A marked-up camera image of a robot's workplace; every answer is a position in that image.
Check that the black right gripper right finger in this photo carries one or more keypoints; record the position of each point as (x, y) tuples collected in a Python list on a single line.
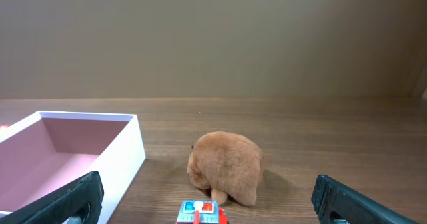
[(335, 202)]

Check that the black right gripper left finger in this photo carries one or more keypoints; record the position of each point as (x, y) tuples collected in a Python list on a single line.
[(79, 201)]

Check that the white box pink interior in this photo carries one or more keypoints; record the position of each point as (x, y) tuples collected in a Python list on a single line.
[(49, 149)]

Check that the red toy fire truck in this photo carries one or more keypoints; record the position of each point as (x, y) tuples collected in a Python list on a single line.
[(201, 212)]

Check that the brown plush capybara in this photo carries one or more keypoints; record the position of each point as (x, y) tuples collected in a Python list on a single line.
[(227, 164)]

